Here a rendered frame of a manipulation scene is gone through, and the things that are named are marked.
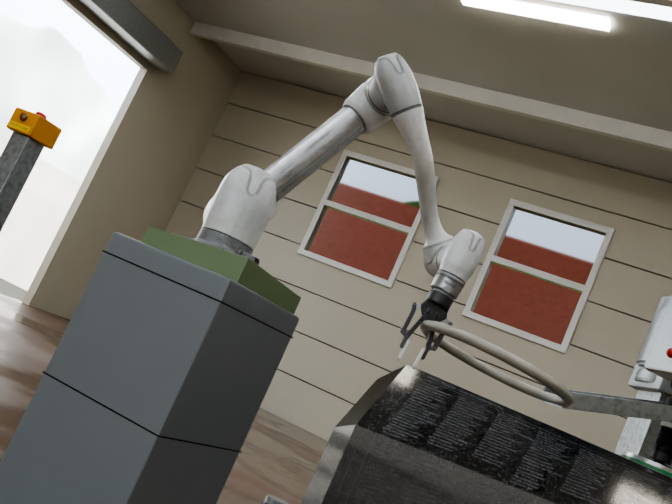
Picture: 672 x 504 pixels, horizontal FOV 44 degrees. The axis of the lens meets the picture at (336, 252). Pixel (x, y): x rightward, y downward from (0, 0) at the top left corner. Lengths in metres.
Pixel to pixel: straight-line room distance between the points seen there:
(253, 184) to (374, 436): 0.83
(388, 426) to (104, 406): 0.87
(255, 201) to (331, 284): 7.70
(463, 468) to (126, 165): 8.45
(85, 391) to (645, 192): 7.87
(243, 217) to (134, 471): 0.70
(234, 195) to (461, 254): 0.70
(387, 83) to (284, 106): 8.69
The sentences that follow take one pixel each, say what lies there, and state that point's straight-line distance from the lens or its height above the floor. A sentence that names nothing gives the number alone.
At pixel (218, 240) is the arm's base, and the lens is 2.19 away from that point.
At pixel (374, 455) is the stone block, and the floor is 0.53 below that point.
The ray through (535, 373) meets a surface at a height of 0.91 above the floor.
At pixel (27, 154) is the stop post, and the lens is 3.00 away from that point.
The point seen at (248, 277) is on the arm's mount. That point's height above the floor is 0.82.
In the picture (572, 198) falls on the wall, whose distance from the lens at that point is 9.45.
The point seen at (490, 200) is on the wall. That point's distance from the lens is 9.61.
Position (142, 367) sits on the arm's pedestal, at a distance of 2.05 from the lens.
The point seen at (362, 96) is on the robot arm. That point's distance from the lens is 2.59.
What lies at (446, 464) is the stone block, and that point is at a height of 0.59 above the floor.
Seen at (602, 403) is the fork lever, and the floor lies 0.94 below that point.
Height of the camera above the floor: 0.69
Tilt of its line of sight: 8 degrees up
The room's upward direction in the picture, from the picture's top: 24 degrees clockwise
